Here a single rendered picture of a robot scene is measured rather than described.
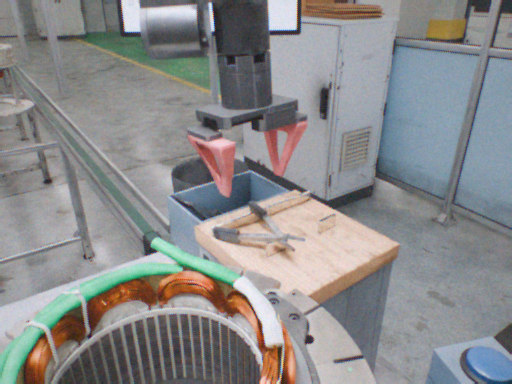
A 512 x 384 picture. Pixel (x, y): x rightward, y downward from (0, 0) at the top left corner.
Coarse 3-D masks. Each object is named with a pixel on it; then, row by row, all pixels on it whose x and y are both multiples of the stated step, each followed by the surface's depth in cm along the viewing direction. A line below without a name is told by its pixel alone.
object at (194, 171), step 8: (184, 160) 211; (192, 160) 214; (200, 160) 217; (240, 160) 211; (176, 168) 205; (184, 168) 212; (192, 168) 215; (200, 168) 218; (208, 168) 219; (240, 168) 211; (248, 168) 203; (176, 176) 204; (184, 176) 212; (192, 176) 216; (200, 176) 219; (208, 176) 220; (176, 184) 192; (184, 184) 187; (192, 184) 185; (200, 184) 220; (176, 192) 195
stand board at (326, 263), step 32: (288, 192) 66; (256, 224) 57; (288, 224) 57; (352, 224) 57; (224, 256) 52; (256, 256) 50; (288, 256) 50; (320, 256) 50; (352, 256) 50; (384, 256) 51; (288, 288) 45; (320, 288) 45
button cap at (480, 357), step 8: (472, 352) 40; (480, 352) 40; (488, 352) 40; (496, 352) 40; (472, 360) 39; (480, 360) 39; (488, 360) 39; (496, 360) 39; (504, 360) 39; (472, 368) 39; (480, 368) 38; (488, 368) 38; (496, 368) 38; (504, 368) 38; (480, 376) 38; (488, 376) 37; (496, 376) 37; (504, 376) 37
